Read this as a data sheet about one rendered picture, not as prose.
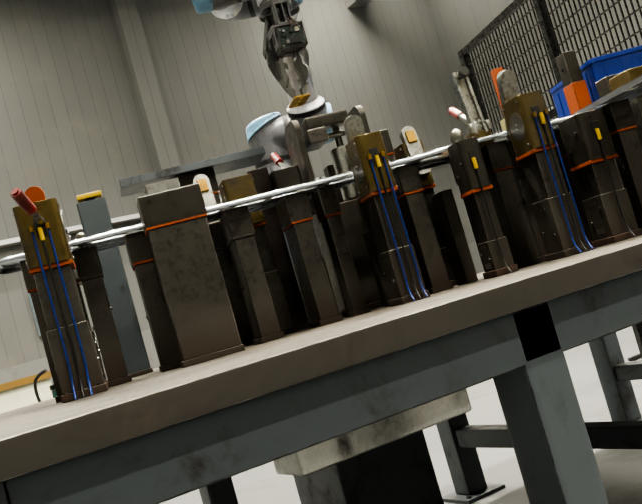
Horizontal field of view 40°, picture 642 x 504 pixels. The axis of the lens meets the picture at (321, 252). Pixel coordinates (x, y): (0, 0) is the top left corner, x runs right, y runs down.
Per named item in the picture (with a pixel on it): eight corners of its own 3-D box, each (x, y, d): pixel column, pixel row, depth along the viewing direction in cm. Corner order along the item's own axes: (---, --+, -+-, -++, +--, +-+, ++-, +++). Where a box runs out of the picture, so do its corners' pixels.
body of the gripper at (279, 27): (277, 52, 187) (262, -2, 188) (270, 64, 196) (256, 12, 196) (310, 45, 189) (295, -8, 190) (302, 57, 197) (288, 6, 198)
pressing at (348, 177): (-15, 265, 166) (-17, 257, 166) (1, 276, 187) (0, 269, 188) (612, 109, 199) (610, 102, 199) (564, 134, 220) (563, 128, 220)
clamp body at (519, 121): (572, 257, 174) (521, 91, 177) (544, 264, 186) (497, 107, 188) (600, 249, 176) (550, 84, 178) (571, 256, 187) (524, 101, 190)
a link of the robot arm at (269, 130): (256, 169, 269) (244, 127, 270) (298, 157, 269) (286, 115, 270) (252, 163, 257) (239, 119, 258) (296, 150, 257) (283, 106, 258)
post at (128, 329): (122, 380, 209) (74, 203, 211) (122, 380, 216) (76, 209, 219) (153, 371, 210) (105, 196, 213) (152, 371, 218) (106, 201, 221)
